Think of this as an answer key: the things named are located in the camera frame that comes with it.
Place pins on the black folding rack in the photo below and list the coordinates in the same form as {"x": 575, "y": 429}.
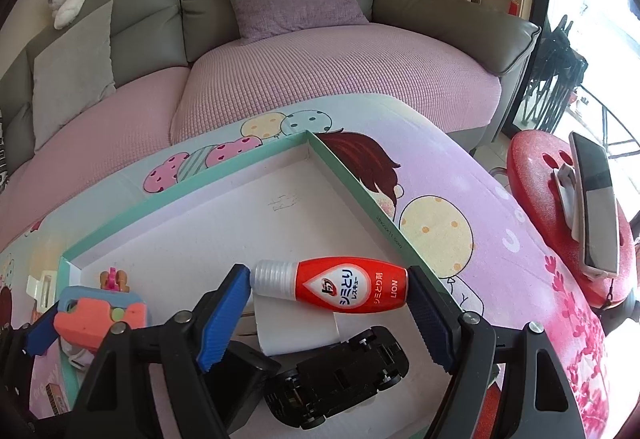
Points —
{"x": 555, "y": 69}

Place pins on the white phone stand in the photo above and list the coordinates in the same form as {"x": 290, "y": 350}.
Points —
{"x": 565, "y": 189}

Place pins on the orange and blue toy gun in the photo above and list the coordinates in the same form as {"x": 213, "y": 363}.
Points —
{"x": 95, "y": 321}

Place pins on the black toy car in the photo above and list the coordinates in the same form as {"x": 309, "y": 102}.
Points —
{"x": 340, "y": 379}

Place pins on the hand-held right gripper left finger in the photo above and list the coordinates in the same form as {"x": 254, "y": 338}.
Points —
{"x": 225, "y": 319}

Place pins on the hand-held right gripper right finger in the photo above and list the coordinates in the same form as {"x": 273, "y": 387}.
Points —
{"x": 430, "y": 319}

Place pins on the smartphone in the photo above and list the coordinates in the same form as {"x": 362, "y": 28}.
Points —
{"x": 595, "y": 199}

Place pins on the red bottle with white cap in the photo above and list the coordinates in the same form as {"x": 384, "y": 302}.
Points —
{"x": 350, "y": 286}

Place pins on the black charger plug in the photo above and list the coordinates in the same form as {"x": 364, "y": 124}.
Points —
{"x": 247, "y": 386}

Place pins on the grey sofa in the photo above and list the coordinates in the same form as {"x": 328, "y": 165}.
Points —
{"x": 450, "y": 9}

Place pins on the red plastic stool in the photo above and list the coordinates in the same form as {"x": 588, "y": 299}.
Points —
{"x": 535, "y": 189}

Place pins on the small pink toy figure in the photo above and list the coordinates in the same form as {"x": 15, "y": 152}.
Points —
{"x": 114, "y": 280}

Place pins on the teal cardboard tray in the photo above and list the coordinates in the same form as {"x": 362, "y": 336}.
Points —
{"x": 200, "y": 229}

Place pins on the white hair clip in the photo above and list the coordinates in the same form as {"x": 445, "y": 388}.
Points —
{"x": 42, "y": 286}

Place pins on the grey cushion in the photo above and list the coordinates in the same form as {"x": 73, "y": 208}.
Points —
{"x": 70, "y": 69}

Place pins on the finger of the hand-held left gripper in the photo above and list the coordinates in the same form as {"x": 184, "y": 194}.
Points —
{"x": 40, "y": 334}

